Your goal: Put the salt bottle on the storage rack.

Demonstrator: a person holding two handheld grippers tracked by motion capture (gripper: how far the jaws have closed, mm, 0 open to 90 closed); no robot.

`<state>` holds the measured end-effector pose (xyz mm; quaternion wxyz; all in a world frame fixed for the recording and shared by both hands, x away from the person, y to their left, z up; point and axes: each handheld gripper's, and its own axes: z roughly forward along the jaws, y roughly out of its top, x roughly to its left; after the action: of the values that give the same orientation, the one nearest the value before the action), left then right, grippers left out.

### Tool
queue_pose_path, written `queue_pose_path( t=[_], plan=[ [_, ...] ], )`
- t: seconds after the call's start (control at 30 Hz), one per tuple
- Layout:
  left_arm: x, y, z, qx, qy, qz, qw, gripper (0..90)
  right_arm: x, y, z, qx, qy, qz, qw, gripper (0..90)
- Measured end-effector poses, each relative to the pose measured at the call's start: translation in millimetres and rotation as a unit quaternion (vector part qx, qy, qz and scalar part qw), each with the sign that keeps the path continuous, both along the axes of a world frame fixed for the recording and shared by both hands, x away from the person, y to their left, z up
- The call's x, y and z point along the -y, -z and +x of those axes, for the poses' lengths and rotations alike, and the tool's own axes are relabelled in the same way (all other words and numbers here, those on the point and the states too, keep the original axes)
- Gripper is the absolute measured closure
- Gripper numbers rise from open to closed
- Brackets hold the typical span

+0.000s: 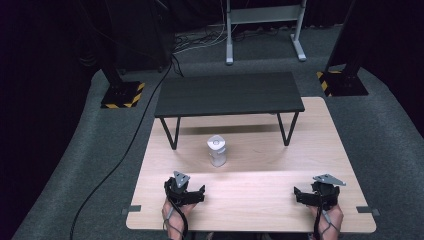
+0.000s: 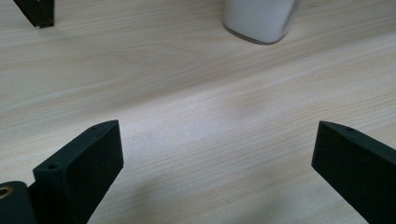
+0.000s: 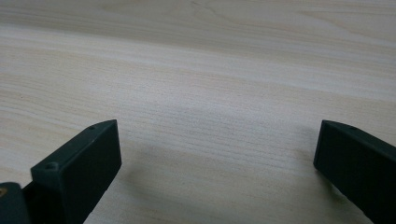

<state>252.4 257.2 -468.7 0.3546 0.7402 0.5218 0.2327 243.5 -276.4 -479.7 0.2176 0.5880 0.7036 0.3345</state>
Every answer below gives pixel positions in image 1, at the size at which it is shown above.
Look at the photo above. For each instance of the white plastic bottle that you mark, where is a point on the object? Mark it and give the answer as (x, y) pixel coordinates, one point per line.
(216, 151)

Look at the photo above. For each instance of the person's left hand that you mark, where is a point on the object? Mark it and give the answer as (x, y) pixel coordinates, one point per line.
(178, 216)

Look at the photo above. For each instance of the grey tape strip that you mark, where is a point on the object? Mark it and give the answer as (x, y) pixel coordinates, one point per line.
(366, 210)
(131, 209)

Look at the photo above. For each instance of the white metal stand frame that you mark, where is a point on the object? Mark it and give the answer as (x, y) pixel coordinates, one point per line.
(266, 15)

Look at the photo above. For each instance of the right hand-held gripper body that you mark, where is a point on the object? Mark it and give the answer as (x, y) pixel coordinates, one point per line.
(325, 191)

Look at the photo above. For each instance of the black stand with striped base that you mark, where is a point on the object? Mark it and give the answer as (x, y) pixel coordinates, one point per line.
(345, 80)
(120, 95)

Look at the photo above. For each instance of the black desk shelf riser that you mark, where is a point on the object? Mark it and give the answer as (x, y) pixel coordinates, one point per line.
(230, 93)

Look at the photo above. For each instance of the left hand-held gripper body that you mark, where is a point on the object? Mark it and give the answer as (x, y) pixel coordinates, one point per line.
(176, 191)

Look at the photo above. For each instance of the dark rolling cabinet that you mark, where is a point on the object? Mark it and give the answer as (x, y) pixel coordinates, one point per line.
(140, 33)

